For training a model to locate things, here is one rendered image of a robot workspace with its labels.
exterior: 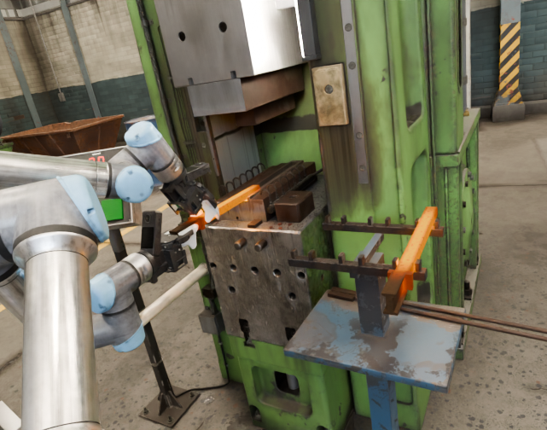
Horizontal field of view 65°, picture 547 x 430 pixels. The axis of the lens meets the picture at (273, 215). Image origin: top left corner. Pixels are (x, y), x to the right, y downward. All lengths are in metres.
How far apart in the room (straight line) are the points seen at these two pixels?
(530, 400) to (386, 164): 1.16
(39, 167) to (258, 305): 0.87
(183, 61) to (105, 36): 8.31
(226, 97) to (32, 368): 0.94
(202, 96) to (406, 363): 0.94
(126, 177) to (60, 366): 0.43
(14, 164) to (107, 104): 9.11
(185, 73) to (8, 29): 9.69
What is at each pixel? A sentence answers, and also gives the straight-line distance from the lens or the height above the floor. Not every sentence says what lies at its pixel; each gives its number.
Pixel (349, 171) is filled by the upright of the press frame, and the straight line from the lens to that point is 1.36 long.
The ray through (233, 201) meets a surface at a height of 1.01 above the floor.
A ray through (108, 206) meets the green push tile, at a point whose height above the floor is 1.02.
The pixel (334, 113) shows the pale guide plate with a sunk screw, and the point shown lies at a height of 1.22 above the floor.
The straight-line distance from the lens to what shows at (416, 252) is 0.95.
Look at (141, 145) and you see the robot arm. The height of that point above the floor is 1.27.
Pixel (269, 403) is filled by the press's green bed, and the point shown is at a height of 0.16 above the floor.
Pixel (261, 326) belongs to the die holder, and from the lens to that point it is 1.55.
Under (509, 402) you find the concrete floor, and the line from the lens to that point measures 2.05.
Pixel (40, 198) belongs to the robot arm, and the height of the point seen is 1.28.
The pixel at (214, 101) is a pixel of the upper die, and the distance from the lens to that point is 1.36.
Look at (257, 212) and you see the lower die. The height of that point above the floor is 0.95.
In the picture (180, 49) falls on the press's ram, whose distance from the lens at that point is 1.41.
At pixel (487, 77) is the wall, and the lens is 7.13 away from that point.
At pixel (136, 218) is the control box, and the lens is 1.58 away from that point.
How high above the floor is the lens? 1.42
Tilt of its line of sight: 20 degrees down
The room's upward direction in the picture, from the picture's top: 10 degrees counter-clockwise
